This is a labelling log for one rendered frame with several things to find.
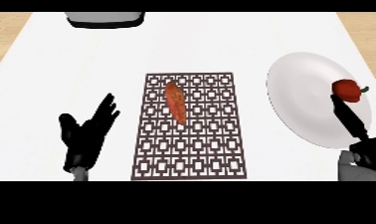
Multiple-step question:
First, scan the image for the white plate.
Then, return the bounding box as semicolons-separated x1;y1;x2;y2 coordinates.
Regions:
265;52;373;149

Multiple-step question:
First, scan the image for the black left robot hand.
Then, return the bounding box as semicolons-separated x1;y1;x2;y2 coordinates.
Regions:
57;93;122;173

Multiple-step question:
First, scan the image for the red bell pepper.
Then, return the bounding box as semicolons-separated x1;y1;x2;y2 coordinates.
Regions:
330;79;370;104

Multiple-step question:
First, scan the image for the grey and black appliance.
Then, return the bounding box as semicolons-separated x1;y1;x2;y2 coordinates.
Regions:
63;11;147;30

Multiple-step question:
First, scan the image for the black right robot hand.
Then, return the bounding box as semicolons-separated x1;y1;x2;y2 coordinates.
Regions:
328;94;376;171

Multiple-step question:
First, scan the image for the brown patterned placemat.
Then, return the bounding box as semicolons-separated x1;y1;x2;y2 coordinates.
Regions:
129;72;247;181

